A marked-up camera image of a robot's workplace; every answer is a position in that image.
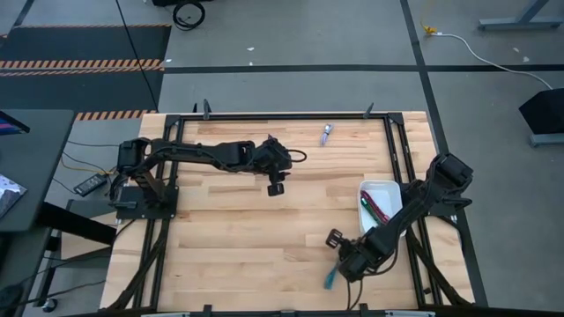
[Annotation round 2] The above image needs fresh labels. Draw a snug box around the black desk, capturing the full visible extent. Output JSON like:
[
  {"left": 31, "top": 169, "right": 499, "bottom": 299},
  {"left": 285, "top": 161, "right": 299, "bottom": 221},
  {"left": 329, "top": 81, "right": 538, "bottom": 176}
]
[{"left": 0, "top": 108, "right": 118, "bottom": 309}]

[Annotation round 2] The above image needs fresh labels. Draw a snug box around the white floor cable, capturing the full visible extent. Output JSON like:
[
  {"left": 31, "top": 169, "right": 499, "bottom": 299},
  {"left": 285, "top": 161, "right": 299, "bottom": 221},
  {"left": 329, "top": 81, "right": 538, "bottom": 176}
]
[{"left": 434, "top": 32, "right": 554, "bottom": 91}]

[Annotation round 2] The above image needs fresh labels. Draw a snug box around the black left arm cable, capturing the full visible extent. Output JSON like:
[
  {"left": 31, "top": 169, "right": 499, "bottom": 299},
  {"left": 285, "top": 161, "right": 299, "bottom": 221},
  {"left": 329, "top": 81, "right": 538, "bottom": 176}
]
[{"left": 285, "top": 148, "right": 308, "bottom": 164}]

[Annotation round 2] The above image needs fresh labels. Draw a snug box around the black box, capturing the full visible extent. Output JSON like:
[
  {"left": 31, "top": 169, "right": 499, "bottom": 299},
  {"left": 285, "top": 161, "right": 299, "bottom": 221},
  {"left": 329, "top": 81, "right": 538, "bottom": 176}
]
[{"left": 518, "top": 87, "right": 564, "bottom": 136}]

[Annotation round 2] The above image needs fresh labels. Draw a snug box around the teal marker pen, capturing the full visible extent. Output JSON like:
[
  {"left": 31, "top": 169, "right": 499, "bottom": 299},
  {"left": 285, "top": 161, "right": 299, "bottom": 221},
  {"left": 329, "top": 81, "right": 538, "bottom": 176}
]
[{"left": 323, "top": 262, "right": 340, "bottom": 291}]

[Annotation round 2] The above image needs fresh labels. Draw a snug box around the black mat with hazard stripes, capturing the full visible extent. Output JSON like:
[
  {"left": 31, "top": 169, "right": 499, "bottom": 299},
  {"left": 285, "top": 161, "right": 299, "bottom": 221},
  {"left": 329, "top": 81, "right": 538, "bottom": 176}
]
[{"left": 0, "top": 24, "right": 173, "bottom": 122}]

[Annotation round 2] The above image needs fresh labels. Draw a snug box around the dark laptop screen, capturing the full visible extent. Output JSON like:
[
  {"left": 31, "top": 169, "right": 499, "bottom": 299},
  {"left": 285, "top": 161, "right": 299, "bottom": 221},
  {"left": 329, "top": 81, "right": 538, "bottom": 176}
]
[{"left": 0, "top": 109, "right": 31, "bottom": 136}]

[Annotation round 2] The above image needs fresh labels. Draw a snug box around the grey patterned pad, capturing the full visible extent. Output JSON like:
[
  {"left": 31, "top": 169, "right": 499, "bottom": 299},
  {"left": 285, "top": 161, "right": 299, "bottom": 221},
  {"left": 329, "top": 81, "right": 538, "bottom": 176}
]
[{"left": 0, "top": 173, "right": 28, "bottom": 219}]

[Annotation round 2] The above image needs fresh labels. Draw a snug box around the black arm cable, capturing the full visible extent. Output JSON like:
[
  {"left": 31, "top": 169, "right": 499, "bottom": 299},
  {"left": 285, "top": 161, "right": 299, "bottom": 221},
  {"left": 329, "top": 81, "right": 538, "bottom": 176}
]
[
  {"left": 285, "top": 148, "right": 308, "bottom": 164},
  {"left": 345, "top": 250, "right": 400, "bottom": 312}
]

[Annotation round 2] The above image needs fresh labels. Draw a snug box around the white plastic bin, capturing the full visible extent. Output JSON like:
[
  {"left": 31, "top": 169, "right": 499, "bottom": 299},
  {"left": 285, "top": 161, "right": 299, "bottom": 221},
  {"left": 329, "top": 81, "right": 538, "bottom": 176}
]
[{"left": 357, "top": 179, "right": 407, "bottom": 238}]

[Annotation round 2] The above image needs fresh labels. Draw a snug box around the black aluminium table frame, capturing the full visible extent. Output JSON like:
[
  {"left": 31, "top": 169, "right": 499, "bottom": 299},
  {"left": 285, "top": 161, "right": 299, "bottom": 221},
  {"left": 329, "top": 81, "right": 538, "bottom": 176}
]
[{"left": 105, "top": 100, "right": 475, "bottom": 317}]

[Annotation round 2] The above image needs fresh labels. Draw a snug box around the black coiled cable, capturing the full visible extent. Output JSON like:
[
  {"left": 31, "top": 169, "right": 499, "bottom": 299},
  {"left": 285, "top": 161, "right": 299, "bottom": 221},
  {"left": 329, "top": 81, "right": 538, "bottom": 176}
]
[{"left": 171, "top": 0, "right": 207, "bottom": 32}]

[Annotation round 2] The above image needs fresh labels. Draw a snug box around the thin black floor cable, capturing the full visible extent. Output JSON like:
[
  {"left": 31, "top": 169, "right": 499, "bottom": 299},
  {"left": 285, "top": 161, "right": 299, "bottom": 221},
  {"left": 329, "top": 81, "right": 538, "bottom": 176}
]
[{"left": 114, "top": 0, "right": 160, "bottom": 112}]

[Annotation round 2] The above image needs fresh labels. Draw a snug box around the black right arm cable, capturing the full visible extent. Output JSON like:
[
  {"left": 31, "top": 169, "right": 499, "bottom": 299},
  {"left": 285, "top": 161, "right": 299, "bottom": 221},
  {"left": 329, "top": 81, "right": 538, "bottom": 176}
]
[{"left": 345, "top": 250, "right": 400, "bottom": 312}]

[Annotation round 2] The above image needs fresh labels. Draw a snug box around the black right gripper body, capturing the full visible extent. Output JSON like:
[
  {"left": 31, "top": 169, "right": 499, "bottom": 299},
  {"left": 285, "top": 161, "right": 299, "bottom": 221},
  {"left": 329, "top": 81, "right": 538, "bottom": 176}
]
[{"left": 338, "top": 240, "right": 381, "bottom": 283}]

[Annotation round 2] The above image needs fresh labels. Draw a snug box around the yellow extension cord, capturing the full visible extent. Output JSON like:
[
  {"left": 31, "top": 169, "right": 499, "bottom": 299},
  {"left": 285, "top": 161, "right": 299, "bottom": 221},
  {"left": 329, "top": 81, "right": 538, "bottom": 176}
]
[{"left": 418, "top": 0, "right": 438, "bottom": 36}]

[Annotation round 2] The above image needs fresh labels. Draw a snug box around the black power adapter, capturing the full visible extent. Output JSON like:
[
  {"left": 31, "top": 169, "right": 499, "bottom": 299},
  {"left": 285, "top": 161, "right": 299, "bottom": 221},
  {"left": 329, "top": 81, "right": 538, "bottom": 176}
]
[{"left": 72, "top": 173, "right": 109, "bottom": 198}]

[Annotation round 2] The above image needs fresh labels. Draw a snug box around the grey stand foot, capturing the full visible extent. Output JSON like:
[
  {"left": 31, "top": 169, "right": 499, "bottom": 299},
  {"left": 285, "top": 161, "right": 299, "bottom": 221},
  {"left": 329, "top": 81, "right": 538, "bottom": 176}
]
[{"left": 528, "top": 132, "right": 564, "bottom": 148}]

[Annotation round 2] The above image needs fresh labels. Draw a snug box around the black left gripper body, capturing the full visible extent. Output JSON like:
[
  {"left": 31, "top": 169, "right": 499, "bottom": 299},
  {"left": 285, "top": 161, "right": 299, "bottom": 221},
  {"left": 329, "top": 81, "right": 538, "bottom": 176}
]
[{"left": 254, "top": 136, "right": 294, "bottom": 177}]

